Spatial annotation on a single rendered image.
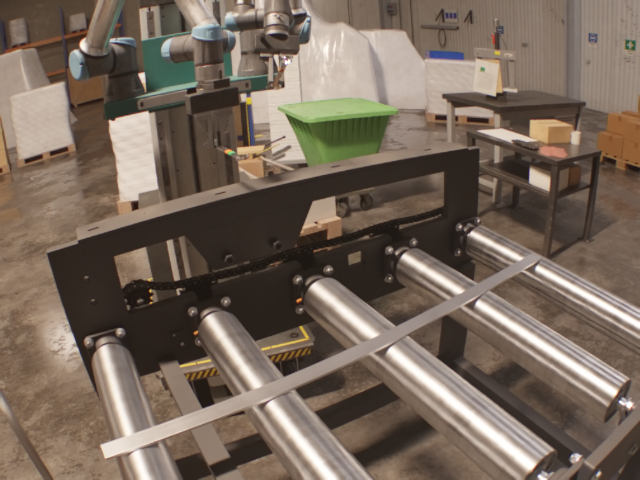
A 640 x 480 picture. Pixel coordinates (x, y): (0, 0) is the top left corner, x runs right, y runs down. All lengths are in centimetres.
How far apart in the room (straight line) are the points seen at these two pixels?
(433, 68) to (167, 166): 631
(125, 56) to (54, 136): 748
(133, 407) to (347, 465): 44
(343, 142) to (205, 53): 272
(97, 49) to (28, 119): 755
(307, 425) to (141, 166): 399
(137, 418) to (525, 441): 72
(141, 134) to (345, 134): 188
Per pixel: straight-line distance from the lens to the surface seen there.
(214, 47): 122
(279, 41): 144
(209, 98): 124
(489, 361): 253
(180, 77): 189
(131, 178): 473
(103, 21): 159
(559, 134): 384
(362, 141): 390
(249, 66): 180
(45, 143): 921
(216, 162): 205
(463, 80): 789
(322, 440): 87
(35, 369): 295
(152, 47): 188
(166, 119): 195
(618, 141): 662
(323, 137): 375
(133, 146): 466
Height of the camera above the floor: 156
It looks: 26 degrees down
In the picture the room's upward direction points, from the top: 4 degrees counter-clockwise
